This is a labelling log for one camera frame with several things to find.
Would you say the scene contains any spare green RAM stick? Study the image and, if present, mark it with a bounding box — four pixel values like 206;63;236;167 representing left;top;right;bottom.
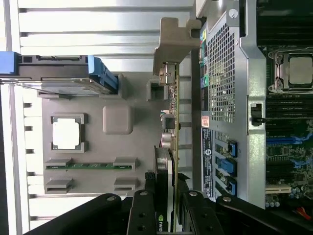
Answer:
46;163;132;170

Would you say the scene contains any grey parts rack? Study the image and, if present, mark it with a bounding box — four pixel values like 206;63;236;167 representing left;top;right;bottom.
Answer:
36;72;191;198

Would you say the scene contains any black open PC case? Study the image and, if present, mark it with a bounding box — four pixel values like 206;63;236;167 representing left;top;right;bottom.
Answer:
192;0;313;235

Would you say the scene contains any white expansion slot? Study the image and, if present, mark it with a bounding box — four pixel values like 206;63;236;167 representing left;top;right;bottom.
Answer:
265;186;292;194

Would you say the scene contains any green motherboard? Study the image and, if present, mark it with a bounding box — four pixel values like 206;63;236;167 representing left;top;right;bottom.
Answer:
256;12;313;213

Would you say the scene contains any spare CPU silver lid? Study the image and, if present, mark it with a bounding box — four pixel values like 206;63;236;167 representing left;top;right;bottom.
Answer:
52;118;81;150

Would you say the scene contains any blue expansion slot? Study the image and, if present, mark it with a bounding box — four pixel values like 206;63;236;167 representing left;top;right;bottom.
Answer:
266;136;303;145

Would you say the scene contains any metal CPU socket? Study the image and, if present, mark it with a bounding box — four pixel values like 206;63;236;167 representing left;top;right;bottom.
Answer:
268;50;313;95

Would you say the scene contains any hard disk with blue carrier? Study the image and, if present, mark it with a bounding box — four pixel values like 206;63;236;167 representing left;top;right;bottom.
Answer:
0;51;119;95

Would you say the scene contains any installed CPU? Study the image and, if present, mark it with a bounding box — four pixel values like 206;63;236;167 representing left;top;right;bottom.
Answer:
288;55;313;85

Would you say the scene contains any multicolour power wire bundle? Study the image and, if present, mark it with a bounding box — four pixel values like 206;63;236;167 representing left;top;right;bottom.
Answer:
292;205;313;220

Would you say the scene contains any black intrusion switch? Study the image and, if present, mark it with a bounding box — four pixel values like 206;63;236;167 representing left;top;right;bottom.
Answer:
250;102;267;126

